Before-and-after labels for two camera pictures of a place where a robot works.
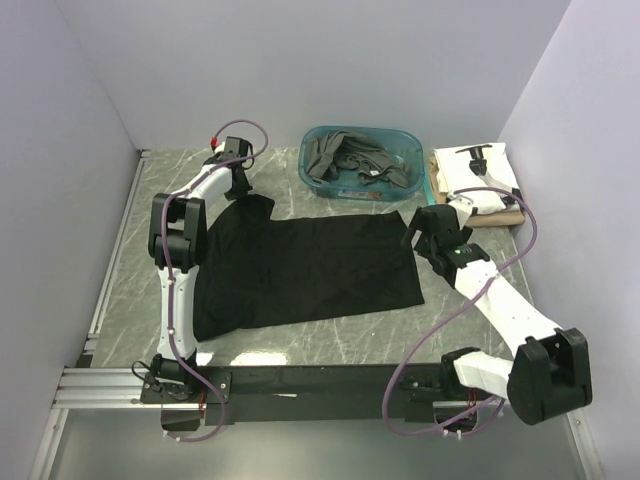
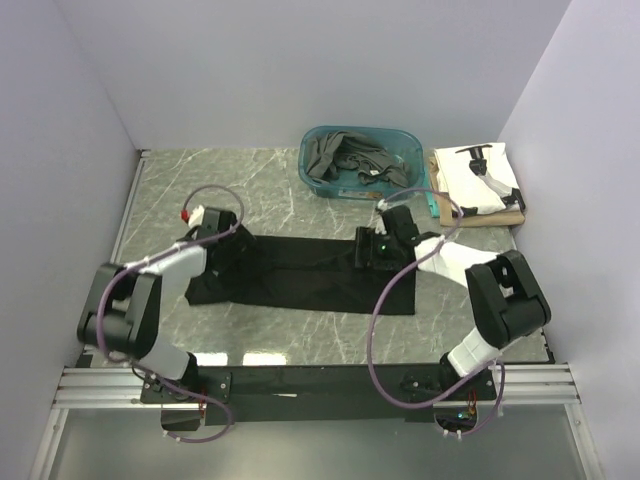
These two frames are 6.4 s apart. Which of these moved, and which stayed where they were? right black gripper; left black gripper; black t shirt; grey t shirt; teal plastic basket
Moved: left black gripper; right black gripper; black t shirt
Stayed: teal plastic basket; grey t shirt
